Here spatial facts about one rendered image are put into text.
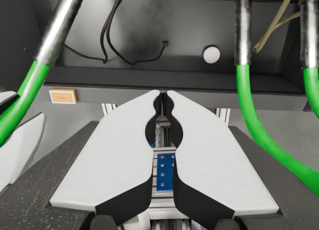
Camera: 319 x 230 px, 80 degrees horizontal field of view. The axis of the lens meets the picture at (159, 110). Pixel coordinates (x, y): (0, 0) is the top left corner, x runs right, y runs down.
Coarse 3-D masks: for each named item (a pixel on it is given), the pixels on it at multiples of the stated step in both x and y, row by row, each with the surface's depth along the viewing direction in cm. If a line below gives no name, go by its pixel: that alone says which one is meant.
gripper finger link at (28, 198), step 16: (64, 144) 7; (80, 144) 7; (48, 160) 6; (64, 160) 6; (32, 176) 6; (48, 176) 6; (64, 176) 6; (16, 192) 5; (32, 192) 5; (48, 192) 5; (0, 208) 5; (16, 208) 5; (32, 208) 5; (48, 208) 5; (64, 208) 5; (0, 224) 5; (16, 224) 5; (32, 224) 5; (48, 224) 5; (64, 224) 5; (80, 224) 5
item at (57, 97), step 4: (52, 88) 41; (56, 88) 41; (52, 92) 40; (52, 96) 40; (56, 96) 40; (60, 96) 40; (64, 96) 40; (68, 96) 40; (56, 100) 41; (60, 100) 41; (64, 100) 41; (68, 100) 41; (72, 100) 41; (76, 100) 42
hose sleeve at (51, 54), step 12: (60, 0) 17; (72, 0) 18; (60, 12) 17; (72, 12) 18; (48, 24) 17; (60, 24) 17; (48, 36) 17; (60, 36) 18; (48, 48) 17; (60, 48) 18; (36, 60) 17; (48, 60) 17
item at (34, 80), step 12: (36, 72) 17; (24, 84) 17; (36, 84) 17; (24, 96) 16; (12, 108) 16; (24, 108) 16; (0, 120) 15; (12, 120) 16; (0, 132) 15; (12, 132) 16; (0, 144) 15
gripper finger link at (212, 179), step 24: (168, 96) 11; (192, 120) 9; (216, 120) 9; (192, 144) 7; (216, 144) 7; (192, 168) 6; (216, 168) 6; (240, 168) 6; (192, 192) 6; (216, 192) 6; (240, 192) 6; (264, 192) 6; (192, 216) 6; (216, 216) 6
